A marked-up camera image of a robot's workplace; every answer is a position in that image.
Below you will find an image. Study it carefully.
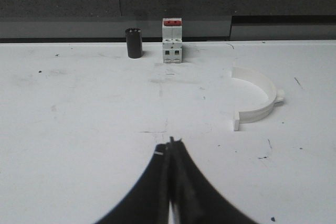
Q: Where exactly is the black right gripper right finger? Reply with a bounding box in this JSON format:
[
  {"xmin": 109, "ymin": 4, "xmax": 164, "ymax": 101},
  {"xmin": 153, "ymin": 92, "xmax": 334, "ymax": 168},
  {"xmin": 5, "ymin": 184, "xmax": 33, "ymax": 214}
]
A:
[{"xmin": 170, "ymin": 136, "xmax": 255, "ymax": 223}]

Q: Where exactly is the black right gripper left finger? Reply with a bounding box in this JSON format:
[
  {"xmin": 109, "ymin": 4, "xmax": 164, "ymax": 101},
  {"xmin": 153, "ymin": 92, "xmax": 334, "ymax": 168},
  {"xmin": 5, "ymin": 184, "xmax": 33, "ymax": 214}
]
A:
[{"xmin": 97, "ymin": 144, "xmax": 170, "ymax": 223}]

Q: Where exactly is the white half-ring pipe clamp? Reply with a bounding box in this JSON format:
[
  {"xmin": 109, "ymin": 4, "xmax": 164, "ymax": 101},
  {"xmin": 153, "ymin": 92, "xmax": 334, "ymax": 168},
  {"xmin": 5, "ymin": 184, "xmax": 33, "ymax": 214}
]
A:
[{"xmin": 231, "ymin": 64, "xmax": 285, "ymax": 131}]

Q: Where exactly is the black cylindrical capacitor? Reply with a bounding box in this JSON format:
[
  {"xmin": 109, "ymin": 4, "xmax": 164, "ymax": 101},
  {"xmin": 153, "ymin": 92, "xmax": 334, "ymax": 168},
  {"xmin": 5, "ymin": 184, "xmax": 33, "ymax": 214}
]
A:
[{"xmin": 125, "ymin": 28, "xmax": 143, "ymax": 59}]

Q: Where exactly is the grey stone ledge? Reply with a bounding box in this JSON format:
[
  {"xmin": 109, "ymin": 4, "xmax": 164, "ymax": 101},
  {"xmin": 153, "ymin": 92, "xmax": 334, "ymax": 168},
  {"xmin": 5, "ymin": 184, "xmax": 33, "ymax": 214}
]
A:
[{"xmin": 1, "ymin": 0, "xmax": 335, "ymax": 41}]

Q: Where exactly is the white circuit breaker red switch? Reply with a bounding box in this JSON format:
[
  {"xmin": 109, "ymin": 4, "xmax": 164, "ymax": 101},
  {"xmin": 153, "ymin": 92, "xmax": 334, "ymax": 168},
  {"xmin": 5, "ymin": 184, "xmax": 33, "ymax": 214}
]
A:
[{"xmin": 162, "ymin": 18, "xmax": 183, "ymax": 63}]

